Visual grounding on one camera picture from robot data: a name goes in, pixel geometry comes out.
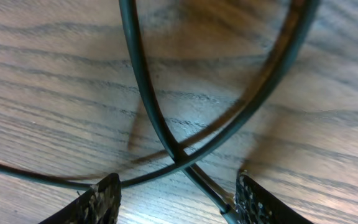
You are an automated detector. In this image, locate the black USB cable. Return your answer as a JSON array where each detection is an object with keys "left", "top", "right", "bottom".
[{"left": 0, "top": 0, "right": 321, "bottom": 224}]

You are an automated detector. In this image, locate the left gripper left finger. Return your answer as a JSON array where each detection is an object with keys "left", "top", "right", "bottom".
[{"left": 40, "top": 173, "right": 121, "bottom": 224}]

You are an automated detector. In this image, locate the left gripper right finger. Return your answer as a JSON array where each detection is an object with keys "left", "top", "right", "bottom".
[{"left": 235, "top": 172, "right": 313, "bottom": 224}]

